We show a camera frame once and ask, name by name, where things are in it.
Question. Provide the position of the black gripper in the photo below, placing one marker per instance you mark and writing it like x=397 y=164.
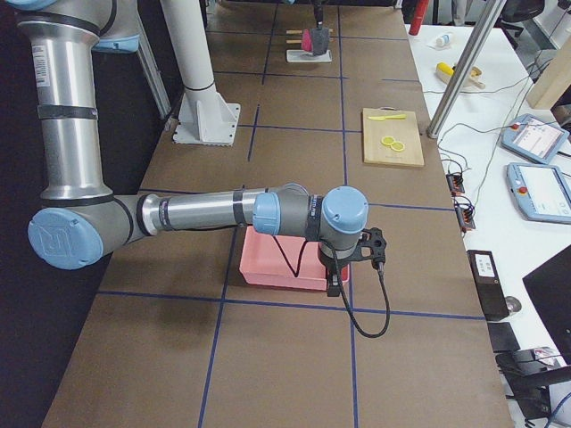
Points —
x=330 y=269
x=318 y=10

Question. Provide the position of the grey and magenta cloth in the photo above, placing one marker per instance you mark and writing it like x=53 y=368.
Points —
x=315 y=40

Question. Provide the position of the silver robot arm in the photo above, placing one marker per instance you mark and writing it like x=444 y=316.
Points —
x=82 y=219

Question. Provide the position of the wooden rack rod outer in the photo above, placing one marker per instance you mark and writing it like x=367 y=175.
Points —
x=300 y=31

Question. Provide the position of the white towel rack tray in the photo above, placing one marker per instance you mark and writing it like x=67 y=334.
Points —
x=300 y=56

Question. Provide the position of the pink plastic bin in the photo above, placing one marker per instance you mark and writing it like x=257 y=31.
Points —
x=262 y=263

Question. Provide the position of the red bottle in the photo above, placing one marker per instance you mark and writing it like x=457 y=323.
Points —
x=418 y=16

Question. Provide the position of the white plastic bottle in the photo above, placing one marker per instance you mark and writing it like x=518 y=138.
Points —
x=444 y=41

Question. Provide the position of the lemon slice lower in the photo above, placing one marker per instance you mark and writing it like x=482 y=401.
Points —
x=398 y=146

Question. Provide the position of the lemon slice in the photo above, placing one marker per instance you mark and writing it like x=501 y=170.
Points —
x=387 y=140
x=398 y=146

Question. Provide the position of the lemon slice upper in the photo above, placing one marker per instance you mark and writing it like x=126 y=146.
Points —
x=387 y=140

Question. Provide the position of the yellow plastic knife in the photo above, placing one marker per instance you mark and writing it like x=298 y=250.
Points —
x=388 y=117

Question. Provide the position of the wooden cutting board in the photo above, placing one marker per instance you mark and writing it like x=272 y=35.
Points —
x=405 y=131

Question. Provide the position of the lower orange connector block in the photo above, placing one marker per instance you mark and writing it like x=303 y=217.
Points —
x=465 y=213

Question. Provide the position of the orange connector block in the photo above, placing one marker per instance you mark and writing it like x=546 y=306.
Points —
x=455 y=183
x=465 y=213

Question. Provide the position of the upper orange connector block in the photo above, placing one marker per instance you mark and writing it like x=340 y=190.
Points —
x=455 y=183

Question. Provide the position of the black box with label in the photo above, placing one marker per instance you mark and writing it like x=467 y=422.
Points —
x=488 y=286

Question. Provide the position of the black monitor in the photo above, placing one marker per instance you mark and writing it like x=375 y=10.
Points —
x=548 y=288

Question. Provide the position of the lower teach pendant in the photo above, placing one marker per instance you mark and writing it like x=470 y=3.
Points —
x=540 y=192

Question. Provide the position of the teach pendant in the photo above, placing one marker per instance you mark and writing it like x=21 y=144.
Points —
x=540 y=192
x=532 y=139

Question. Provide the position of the upper teach pendant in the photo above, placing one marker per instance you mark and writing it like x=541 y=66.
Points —
x=532 y=139

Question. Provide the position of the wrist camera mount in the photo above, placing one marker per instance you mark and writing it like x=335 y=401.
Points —
x=370 y=247

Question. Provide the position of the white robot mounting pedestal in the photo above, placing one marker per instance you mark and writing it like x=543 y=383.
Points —
x=204 y=116

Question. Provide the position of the aluminium frame post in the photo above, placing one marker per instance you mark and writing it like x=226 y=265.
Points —
x=472 y=49

